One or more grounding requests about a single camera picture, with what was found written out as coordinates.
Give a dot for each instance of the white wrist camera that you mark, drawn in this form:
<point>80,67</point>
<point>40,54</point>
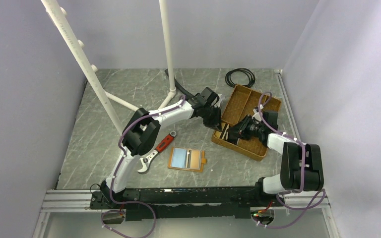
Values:
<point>221,98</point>
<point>256,115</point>

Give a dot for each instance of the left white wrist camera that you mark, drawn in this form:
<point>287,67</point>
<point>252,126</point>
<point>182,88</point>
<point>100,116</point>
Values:
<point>221,98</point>

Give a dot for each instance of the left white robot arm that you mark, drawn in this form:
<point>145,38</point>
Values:
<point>141,132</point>

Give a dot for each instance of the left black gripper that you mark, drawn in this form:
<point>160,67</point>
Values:
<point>216,123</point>

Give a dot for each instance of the aluminium extrusion rail frame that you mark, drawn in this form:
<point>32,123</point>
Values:
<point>75,201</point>

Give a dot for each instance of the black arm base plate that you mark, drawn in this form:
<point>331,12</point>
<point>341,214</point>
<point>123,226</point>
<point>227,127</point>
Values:
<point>145,203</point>

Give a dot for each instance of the red handled adjustable wrench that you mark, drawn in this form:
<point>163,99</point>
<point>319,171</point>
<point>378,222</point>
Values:
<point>146,161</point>

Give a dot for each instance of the white PVC pipe frame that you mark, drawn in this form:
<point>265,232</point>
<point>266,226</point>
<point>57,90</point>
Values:
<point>58,16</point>

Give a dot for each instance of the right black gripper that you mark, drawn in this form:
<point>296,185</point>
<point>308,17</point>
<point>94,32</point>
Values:
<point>240,131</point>

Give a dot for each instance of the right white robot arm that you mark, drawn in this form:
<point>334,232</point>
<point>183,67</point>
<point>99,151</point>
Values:
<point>301,165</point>

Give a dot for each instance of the brown woven divided tray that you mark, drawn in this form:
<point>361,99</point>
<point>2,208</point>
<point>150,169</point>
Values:
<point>241,103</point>

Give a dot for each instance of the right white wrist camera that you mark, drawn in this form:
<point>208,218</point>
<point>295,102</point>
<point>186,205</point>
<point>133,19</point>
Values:
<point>256,115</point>

